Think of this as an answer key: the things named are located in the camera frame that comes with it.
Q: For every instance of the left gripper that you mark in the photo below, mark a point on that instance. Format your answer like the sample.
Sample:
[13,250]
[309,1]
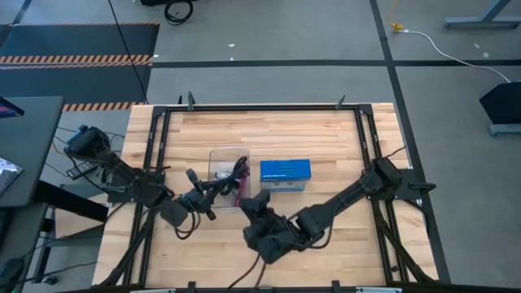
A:
[197,201]

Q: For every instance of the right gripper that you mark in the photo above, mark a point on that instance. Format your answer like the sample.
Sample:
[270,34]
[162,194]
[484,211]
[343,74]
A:
[268,240]

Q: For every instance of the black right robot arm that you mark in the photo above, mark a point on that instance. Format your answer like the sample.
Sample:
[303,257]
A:
[346,195]

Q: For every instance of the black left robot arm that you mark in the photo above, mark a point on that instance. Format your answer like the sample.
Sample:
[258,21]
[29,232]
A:
[122,171]

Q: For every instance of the clear plastic container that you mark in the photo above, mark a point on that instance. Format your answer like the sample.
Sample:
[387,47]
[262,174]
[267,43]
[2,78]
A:
[217,158]

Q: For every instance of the blue cardboard box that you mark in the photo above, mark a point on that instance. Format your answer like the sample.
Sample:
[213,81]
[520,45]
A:
[285,169]

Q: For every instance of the black power adapter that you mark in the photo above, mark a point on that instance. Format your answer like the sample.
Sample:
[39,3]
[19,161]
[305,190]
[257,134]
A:
[77,173]

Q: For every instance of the black desk support beam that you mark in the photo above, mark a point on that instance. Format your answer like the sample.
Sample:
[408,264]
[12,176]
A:
[73,201]

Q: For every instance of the grey desk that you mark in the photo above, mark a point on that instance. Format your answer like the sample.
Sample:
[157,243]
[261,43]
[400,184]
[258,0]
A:
[28,142]

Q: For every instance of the black hazard-striped floor mat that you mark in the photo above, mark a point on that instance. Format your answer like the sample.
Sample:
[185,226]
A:
[81,40]

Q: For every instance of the black white patterned pad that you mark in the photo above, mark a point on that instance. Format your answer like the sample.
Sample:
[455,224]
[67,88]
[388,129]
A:
[7,175]

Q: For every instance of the dark display screen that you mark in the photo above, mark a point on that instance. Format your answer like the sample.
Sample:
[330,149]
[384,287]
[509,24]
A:
[8,109]

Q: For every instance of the grey metal foot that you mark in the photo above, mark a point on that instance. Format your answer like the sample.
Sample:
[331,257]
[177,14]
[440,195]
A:
[506,129]

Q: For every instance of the black panel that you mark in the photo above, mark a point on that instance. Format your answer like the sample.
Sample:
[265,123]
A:
[504,103]

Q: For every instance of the grey metal desk leg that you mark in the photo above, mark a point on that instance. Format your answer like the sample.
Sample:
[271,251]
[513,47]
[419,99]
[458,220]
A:
[482,20]

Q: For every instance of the black aluminium table frame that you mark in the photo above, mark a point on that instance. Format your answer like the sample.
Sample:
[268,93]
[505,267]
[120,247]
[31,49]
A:
[260,108]

